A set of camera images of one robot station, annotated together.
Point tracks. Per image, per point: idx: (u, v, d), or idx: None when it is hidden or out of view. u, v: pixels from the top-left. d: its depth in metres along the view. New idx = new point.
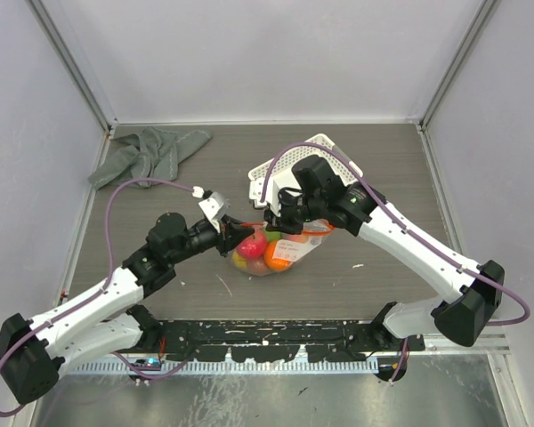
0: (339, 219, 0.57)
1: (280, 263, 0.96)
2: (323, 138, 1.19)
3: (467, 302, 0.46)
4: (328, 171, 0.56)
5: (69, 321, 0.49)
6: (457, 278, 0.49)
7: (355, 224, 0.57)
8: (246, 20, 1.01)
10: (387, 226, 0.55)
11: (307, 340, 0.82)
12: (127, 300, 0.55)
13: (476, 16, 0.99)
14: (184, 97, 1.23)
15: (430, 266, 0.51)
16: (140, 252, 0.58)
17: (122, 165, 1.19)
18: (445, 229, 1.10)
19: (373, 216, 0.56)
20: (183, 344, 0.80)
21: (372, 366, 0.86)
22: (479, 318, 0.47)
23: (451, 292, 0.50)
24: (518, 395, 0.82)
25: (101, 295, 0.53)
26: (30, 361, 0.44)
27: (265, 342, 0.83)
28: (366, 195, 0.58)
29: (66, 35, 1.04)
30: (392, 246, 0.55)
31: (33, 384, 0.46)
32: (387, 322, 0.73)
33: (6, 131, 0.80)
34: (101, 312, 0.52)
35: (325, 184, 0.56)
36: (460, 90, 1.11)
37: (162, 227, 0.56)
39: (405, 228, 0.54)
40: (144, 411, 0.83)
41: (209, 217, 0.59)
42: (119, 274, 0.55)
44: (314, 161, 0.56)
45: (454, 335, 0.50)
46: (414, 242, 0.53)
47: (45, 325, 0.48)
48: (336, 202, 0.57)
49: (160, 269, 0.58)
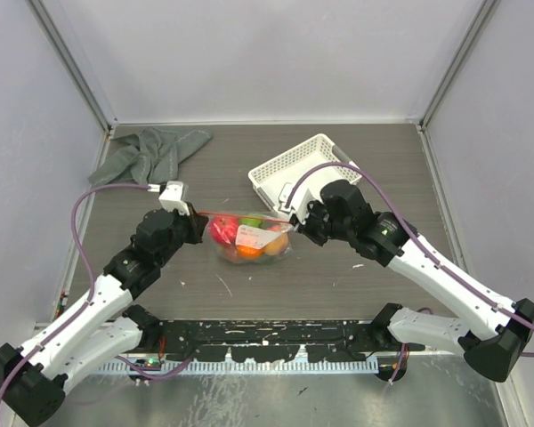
0: (369, 250, 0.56)
1: (242, 246, 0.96)
2: (324, 139, 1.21)
3: (505, 342, 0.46)
4: (360, 198, 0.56)
5: (60, 340, 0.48)
6: (493, 318, 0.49)
7: (385, 256, 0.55)
8: (246, 20, 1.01)
10: (420, 261, 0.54)
11: (307, 340, 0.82)
12: (117, 306, 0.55)
13: (477, 16, 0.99)
14: (185, 97, 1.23)
15: (465, 303, 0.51)
16: (121, 254, 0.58)
17: (122, 165, 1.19)
18: (445, 229, 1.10)
19: (405, 248, 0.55)
20: (183, 344, 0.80)
21: (372, 366, 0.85)
22: (514, 357, 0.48)
23: (486, 330, 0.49)
24: (517, 395, 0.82)
25: (88, 307, 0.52)
26: (29, 387, 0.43)
27: (265, 342, 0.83)
28: (397, 226, 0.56)
29: (66, 34, 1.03)
30: (421, 280, 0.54)
31: (39, 405, 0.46)
32: (394, 326, 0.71)
33: (6, 132, 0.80)
34: (92, 324, 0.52)
35: (355, 213, 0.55)
36: (460, 92, 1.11)
37: (149, 222, 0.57)
39: (438, 263, 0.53)
40: (144, 411, 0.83)
41: (176, 200, 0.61)
42: (103, 282, 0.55)
44: (347, 189, 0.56)
45: (490, 369, 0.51)
46: (446, 278, 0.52)
47: (36, 349, 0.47)
48: (368, 233, 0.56)
49: (144, 270, 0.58)
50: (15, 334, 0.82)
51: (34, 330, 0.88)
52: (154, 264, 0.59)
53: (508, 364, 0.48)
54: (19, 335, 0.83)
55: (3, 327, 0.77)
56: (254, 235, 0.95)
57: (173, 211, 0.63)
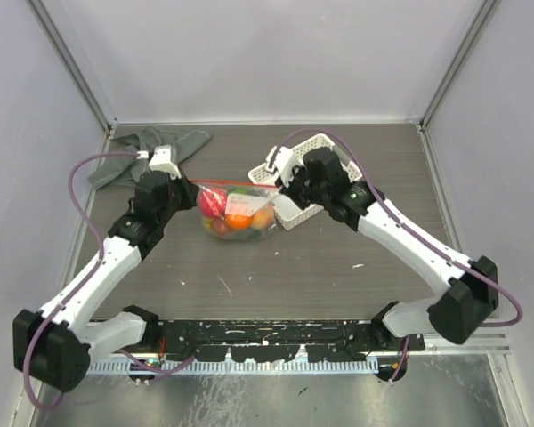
0: (339, 213, 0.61)
1: (231, 216, 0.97)
2: (324, 137, 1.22)
3: (454, 292, 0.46)
4: (337, 165, 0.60)
5: (81, 298, 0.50)
6: (447, 269, 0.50)
7: (355, 220, 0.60)
8: (246, 20, 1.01)
10: (383, 220, 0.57)
11: (307, 340, 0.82)
12: (126, 264, 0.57)
13: (476, 16, 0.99)
14: (185, 97, 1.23)
15: (421, 257, 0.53)
16: (123, 219, 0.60)
17: (122, 165, 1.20)
18: (445, 229, 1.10)
19: (370, 210, 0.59)
20: (183, 344, 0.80)
21: (372, 366, 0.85)
22: (469, 311, 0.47)
23: (440, 283, 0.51)
24: (518, 395, 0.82)
25: (101, 265, 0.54)
26: (59, 344, 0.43)
27: (265, 342, 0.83)
28: (367, 192, 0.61)
29: (66, 34, 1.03)
30: (385, 238, 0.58)
31: (69, 368, 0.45)
32: (387, 319, 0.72)
33: (6, 132, 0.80)
34: (107, 281, 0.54)
35: (331, 178, 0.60)
36: (460, 92, 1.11)
37: (147, 181, 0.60)
39: (399, 221, 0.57)
40: (144, 411, 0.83)
41: (168, 161, 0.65)
42: (112, 243, 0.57)
44: (327, 155, 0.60)
45: (448, 334, 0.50)
46: (408, 237, 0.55)
47: (58, 307, 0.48)
48: (339, 197, 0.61)
49: (149, 229, 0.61)
50: None
51: None
52: (156, 223, 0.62)
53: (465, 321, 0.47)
54: None
55: (3, 327, 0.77)
56: (244, 203, 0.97)
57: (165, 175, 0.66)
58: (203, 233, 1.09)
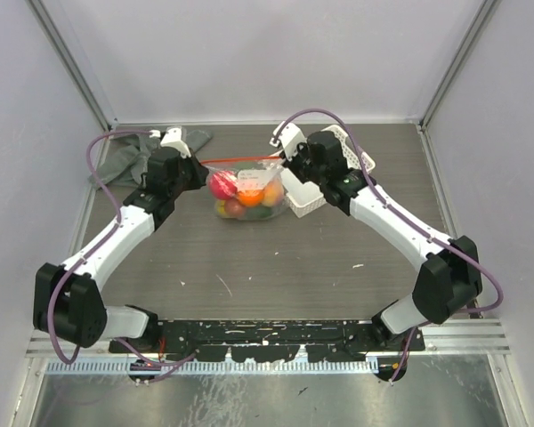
0: (333, 197, 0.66)
1: (243, 191, 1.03)
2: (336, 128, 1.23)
3: (432, 266, 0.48)
4: (338, 152, 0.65)
5: (101, 254, 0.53)
6: (425, 246, 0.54)
7: (346, 204, 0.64)
8: (246, 20, 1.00)
10: (370, 202, 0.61)
11: (307, 340, 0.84)
12: (141, 230, 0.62)
13: (476, 15, 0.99)
14: (185, 97, 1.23)
15: (403, 236, 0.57)
16: (137, 190, 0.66)
17: (122, 165, 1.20)
18: (446, 229, 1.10)
19: (360, 193, 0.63)
20: (183, 344, 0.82)
21: (372, 366, 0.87)
22: (448, 286, 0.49)
23: (419, 257, 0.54)
24: (518, 396, 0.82)
25: (119, 228, 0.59)
26: (82, 293, 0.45)
27: (265, 342, 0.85)
28: (360, 179, 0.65)
29: (66, 34, 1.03)
30: (373, 220, 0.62)
31: (90, 319, 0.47)
32: (384, 315, 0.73)
33: (6, 132, 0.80)
34: (123, 244, 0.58)
35: (330, 162, 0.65)
36: (460, 91, 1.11)
37: (160, 157, 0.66)
39: (385, 204, 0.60)
40: (144, 411, 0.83)
41: (178, 137, 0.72)
42: (131, 211, 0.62)
44: (329, 140, 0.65)
45: (430, 309, 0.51)
46: (391, 214, 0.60)
47: (81, 261, 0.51)
48: (335, 181, 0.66)
49: (160, 202, 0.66)
50: (15, 334, 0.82)
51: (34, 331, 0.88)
52: (167, 197, 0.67)
53: (443, 294, 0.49)
54: (19, 335, 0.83)
55: (3, 327, 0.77)
56: (253, 179, 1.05)
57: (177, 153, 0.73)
58: (203, 233, 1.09)
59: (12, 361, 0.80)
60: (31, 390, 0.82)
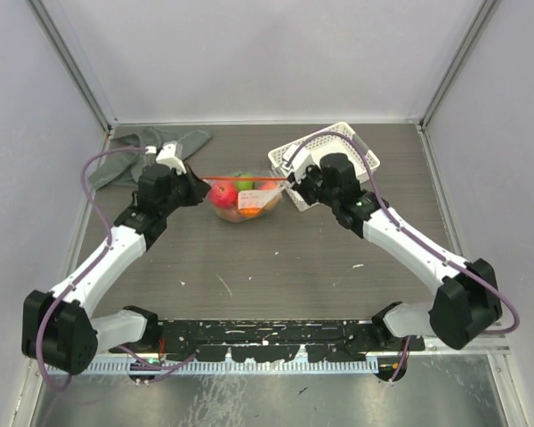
0: (345, 221, 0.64)
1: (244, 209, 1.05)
2: (345, 126, 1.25)
3: (450, 291, 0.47)
4: (351, 174, 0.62)
5: (92, 279, 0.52)
6: (442, 269, 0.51)
7: (360, 226, 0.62)
8: (246, 20, 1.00)
10: (384, 225, 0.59)
11: (307, 340, 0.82)
12: (133, 252, 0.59)
13: (476, 16, 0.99)
14: (185, 97, 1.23)
15: (418, 259, 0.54)
16: (129, 209, 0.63)
17: (122, 165, 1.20)
18: (445, 229, 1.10)
19: (374, 216, 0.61)
20: (183, 344, 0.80)
21: (372, 366, 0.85)
22: (465, 311, 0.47)
23: (435, 281, 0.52)
24: (518, 396, 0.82)
25: (109, 250, 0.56)
26: (70, 322, 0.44)
27: (265, 342, 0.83)
28: (373, 201, 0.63)
29: (66, 34, 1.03)
30: (388, 243, 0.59)
31: (79, 348, 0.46)
32: (388, 318, 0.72)
33: (6, 132, 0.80)
34: (113, 267, 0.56)
35: (343, 185, 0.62)
36: (460, 92, 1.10)
37: (150, 173, 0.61)
39: (400, 226, 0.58)
40: (144, 411, 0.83)
41: (171, 156, 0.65)
42: (121, 231, 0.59)
44: (343, 162, 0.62)
45: (447, 334, 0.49)
46: (406, 238, 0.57)
47: (69, 287, 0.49)
48: (348, 205, 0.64)
49: (150, 220, 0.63)
50: (15, 334, 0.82)
51: None
52: (160, 215, 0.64)
53: (461, 319, 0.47)
54: (19, 335, 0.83)
55: (4, 327, 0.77)
56: (254, 197, 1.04)
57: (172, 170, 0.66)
58: (203, 234, 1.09)
59: (12, 361, 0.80)
60: (31, 390, 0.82)
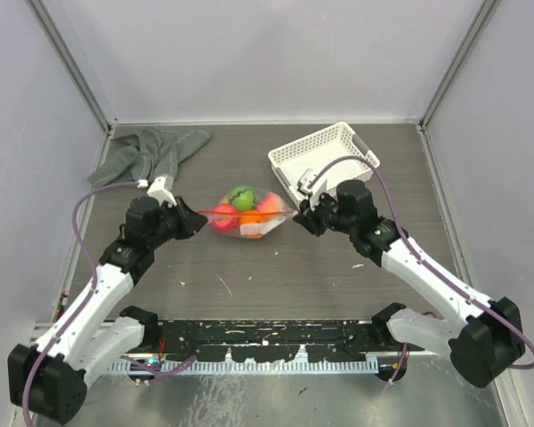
0: (363, 248, 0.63)
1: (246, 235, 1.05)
2: (345, 127, 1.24)
3: (473, 332, 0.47)
4: (369, 202, 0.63)
5: (76, 329, 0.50)
6: (465, 309, 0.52)
7: (379, 255, 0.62)
8: (246, 20, 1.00)
10: (404, 256, 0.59)
11: (307, 340, 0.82)
12: (119, 289, 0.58)
13: (476, 16, 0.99)
14: (185, 97, 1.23)
15: (440, 294, 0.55)
16: (113, 245, 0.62)
17: (122, 165, 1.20)
18: (445, 230, 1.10)
19: (392, 245, 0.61)
20: (183, 344, 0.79)
21: (372, 366, 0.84)
22: (490, 352, 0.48)
23: (459, 320, 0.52)
24: (518, 396, 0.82)
25: (93, 294, 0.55)
26: (54, 377, 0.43)
27: (265, 342, 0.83)
28: (392, 229, 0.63)
29: (66, 34, 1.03)
30: (408, 275, 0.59)
31: (68, 398, 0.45)
32: (392, 322, 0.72)
33: (6, 132, 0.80)
34: (101, 310, 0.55)
35: (361, 213, 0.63)
36: (460, 92, 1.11)
37: (137, 206, 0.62)
39: (420, 259, 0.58)
40: (144, 411, 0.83)
41: (163, 189, 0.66)
42: (104, 270, 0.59)
44: (360, 190, 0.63)
45: (472, 373, 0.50)
46: (426, 271, 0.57)
47: (53, 341, 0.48)
48: (366, 232, 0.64)
49: (138, 254, 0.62)
50: (16, 334, 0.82)
51: (34, 331, 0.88)
52: (147, 249, 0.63)
53: (486, 361, 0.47)
54: (19, 335, 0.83)
55: (4, 327, 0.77)
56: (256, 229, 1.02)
57: (162, 203, 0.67)
58: (203, 234, 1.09)
59: None
60: None
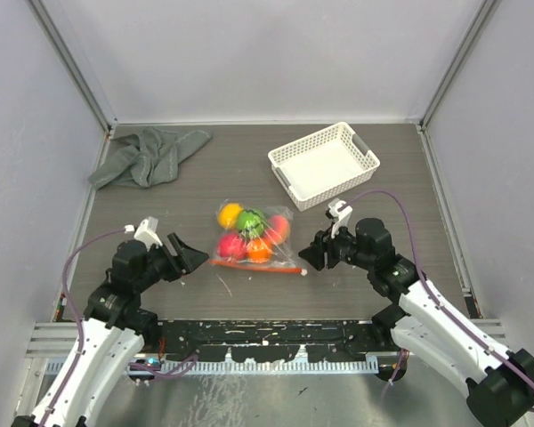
0: (382, 288, 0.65)
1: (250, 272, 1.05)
2: (345, 127, 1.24)
3: (492, 384, 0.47)
4: (388, 243, 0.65)
5: (68, 397, 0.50)
6: (485, 359, 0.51)
7: (396, 296, 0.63)
8: (246, 20, 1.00)
10: (423, 301, 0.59)
11: (307, 340, 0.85)
12: (108, 343, 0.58)
13: (476, 16, 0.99)
14: (185, 98, 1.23)
15: (458, 343, 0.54)
16: (95, 294, 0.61)
17: (121, 165, 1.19)
18: (445, 230, 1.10)
19: (411, 289, 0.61)
20: (183, 344, 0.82)
21: (372, 366, 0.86)
22: (507, 402, 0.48)
23: (478, 371, 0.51)
24: None
25: (81, 356, 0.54)
26: None
27: (265, 342, 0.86)
28: (410, 270, 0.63)
29: (66, 34, 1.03)
30: (425, 319, 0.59)
31: None
32: (399, 332, 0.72)
33: (6, 132, 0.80)
34: (92, 369, 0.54)
35: (380, 253, 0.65)
36: (460, 92, 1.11)
37: (123, 251, 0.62)
39: (439, 304, 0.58)
40: (144, 412, 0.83)
41: (149, 231, 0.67)
42: (90, 329, 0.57)
44: (380, 231, 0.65)
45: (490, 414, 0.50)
46: (446, 318, 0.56)
47: (47, 412, 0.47)
48: (384, 272, 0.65)
49: (122, 302, 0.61)
50: (16, 334, 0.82)
51: (34, 331, 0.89)
52: (133, 293, 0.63)
53: (500, 408, 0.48)
54: (19, 335, 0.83)
55: (4, 327, 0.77)
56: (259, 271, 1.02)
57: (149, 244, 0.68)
58: (203, 234, 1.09)
59: (12, 361, 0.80)
60: (30, 390, 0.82)
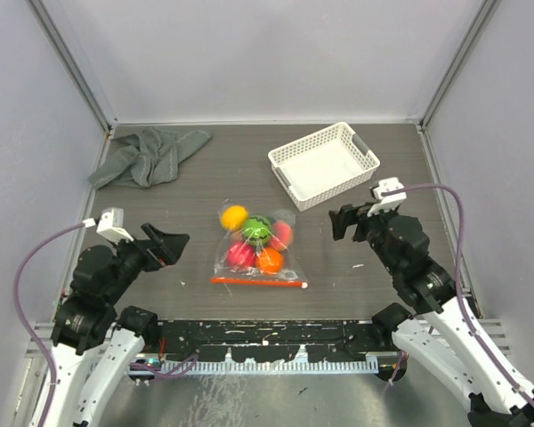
0: (409, 297, 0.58)
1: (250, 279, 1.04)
2: (345, 127, 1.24)
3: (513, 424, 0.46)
4: (424, 250, 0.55)
5: None
6: (510, 397, 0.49)
7: (424, 307, 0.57)
8: (246, 20, 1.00)
10: (457, 323, 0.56)
11: (307, 340, 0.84)
12: (84, 364, 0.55)
13: (476, 15, 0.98)
14: (185, 97, 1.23)
15: (486, 374, 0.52)
16: (62, 314, 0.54)
17: (121, 165, 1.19)
18: (446, 229, 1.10)
19: (445, 307, 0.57)
20: (183, 343, 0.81)
21: (372, 366, 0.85)
22: None
23: (501, 406, 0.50)
24: None
25: (57, 385, 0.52)
26: None
27: (265, 342, 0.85)
28: (445, 282, 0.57)
29: (66, 35, 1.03)
30: (454, 342, 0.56)
31: None
32: (400, 335, 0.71)
33: (5, 133, 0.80)
34: (71, 395, 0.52)
35: (414, 259, 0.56)
36: (460, 92, 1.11)
37: (87, 262, 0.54)
39: (473, 331, 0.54)
40: (144, 411, 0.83)
41: (113, 227, 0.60)
42: (59, 353, 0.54)
44: (419, 237, 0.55)
45: None
46: (476, 346, 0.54)
47: None
48: (414, 281, 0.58)
49: (94, 318, 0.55)
50: (16, 333, 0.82)
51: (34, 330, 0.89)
52: (104, 305, 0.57)
53: None
54: (20, 335, 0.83)
55: (4, 327, 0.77)
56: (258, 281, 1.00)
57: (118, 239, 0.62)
58: (203, 234, 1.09)
59: (12, 361, 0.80)
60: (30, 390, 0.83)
